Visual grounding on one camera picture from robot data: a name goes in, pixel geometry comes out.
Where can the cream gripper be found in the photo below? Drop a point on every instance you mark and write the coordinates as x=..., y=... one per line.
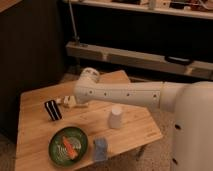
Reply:
x=69, y=101

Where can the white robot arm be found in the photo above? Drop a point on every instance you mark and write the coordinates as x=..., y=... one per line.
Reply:
x=192, y=104

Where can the black white striped eraser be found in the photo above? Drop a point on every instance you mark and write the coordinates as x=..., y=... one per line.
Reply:
x=53, y=110

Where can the white rectangular box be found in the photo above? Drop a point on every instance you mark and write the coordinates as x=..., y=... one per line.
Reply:
x=59, y=101

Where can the green patterned plate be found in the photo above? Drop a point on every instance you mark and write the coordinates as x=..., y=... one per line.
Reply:
x=57, y=151

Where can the orange carrot piece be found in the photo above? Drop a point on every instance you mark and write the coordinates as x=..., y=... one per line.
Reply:
x=70, y=150

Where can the blue sponge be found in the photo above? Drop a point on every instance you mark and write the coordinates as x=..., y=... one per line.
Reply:
x=100, y=149

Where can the metal stand pole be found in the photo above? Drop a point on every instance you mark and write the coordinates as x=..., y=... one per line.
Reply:
x=76, y=37

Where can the long grey metal case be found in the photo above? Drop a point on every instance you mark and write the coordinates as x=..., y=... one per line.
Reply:
x=197, y=69

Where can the black case handle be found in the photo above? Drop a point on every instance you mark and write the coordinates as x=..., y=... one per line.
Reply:
x=179, y=61

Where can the white wall shelf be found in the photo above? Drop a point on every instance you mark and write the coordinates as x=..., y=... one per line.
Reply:
x=143, y=8

